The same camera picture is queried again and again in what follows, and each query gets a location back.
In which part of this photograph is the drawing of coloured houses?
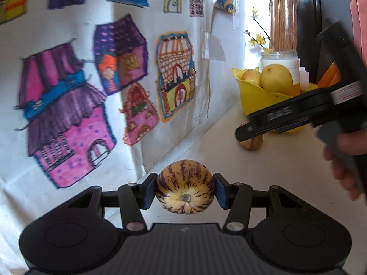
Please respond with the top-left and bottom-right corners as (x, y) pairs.
(0, 0), (225, 195)

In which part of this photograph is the yellow plastic bowl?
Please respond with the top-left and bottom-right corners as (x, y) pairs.
(232, 68), (319, 134)

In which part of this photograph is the wooden door frame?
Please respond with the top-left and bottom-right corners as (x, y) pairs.
(267, 0), (299, 52)

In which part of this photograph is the yellow flower twig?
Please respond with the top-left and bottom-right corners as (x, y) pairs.
(244, 7), (276, 52)

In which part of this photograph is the yellow striped pepino melon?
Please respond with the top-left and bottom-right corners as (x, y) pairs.
(155, 160), (215, 215)

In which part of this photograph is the pale brown pepino melon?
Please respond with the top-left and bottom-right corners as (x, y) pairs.
(239, 134), (264, 151)

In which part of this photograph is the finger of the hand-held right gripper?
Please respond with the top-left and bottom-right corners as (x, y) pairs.
(235, 123), (276, 142)

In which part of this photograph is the white paper roll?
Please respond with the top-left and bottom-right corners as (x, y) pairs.
(299, 66), (311, 91)

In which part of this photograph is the white and orange glass jar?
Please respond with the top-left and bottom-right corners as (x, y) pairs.
(260, 51), (301, 96)

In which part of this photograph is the yellow-red apple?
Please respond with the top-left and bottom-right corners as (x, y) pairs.
(240, 69), (262, 86)

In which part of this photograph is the wall poster orange dress figure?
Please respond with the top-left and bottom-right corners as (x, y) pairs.
(348, 0), (367, 55)

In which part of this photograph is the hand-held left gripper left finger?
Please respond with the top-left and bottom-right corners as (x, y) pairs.
(67, 173), (158, 232)

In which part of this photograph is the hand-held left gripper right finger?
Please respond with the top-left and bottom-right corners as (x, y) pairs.
(214, 173), (304, 232)

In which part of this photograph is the yellow pear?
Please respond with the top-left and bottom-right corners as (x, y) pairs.
(261, 64), (293, 96)

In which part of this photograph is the person's right hand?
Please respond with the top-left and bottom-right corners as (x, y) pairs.
(324, 132), (367, 201)

